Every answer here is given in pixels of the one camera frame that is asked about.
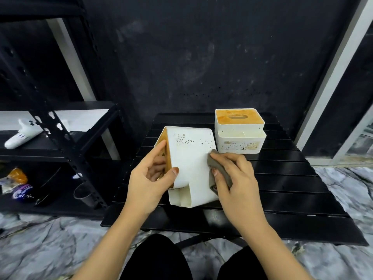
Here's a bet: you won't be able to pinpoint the person's right hand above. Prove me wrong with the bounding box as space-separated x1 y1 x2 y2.
209 151 270 234

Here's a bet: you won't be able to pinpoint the person's left hand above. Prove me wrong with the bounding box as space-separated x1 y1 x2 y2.
124 140 180 221

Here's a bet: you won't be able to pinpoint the grey cleaning cloth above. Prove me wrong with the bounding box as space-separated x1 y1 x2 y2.
207 149 234 191

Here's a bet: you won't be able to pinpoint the person's left forearm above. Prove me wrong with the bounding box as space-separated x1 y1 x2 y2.
71 206 149 280

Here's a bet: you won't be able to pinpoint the person's black trousers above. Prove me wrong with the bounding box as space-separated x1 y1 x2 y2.
119 233 268 280

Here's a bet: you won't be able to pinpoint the grey metal cup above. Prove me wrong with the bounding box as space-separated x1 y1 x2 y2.
73 181 99 209

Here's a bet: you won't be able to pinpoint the black metal shelf rack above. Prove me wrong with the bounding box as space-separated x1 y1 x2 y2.
0 0 123 216

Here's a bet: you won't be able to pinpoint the white board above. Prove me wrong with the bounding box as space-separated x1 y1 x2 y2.
0 109 110 133

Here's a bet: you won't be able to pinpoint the orange snack packet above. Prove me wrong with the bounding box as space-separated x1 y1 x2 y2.
0 168 29 194

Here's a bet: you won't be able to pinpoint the white handheld controller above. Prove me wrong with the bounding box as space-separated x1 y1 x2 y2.
4 118 44 150

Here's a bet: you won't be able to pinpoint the black table leg frame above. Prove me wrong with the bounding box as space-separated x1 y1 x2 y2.
174 234 248 250

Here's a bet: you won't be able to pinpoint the white frame post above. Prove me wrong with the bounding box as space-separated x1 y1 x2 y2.
46 17 122 161

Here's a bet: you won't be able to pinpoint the white door frame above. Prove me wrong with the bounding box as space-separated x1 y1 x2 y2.
294 0 373 168

